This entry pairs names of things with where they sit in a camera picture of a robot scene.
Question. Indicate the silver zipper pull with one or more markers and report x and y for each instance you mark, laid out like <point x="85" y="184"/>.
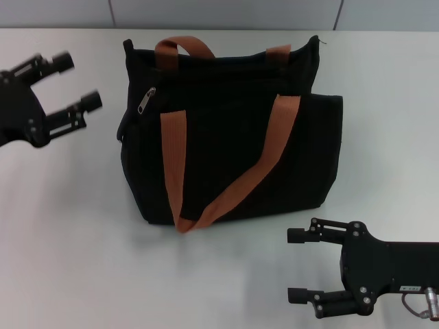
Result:
<point x="146" y="101"/>

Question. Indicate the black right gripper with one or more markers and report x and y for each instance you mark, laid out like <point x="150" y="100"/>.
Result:
<point x="377" y="267"/>

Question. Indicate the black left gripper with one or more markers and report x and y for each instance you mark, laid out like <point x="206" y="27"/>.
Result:
<point x="20" y="109"/>

